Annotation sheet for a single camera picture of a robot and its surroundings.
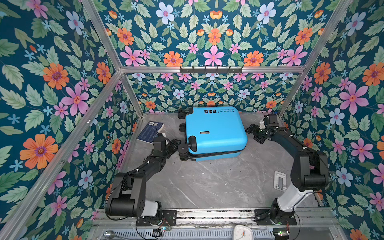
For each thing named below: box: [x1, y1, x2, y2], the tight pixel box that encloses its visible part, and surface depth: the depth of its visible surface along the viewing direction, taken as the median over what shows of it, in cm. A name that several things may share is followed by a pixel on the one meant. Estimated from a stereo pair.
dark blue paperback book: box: [136, 120, 165, 144], surface depth 112 cm
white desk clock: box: [232, 224, 254, 240], surface depth 69 cm
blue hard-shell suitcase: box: [177, 106, 248, 162], surface depth 90 cm
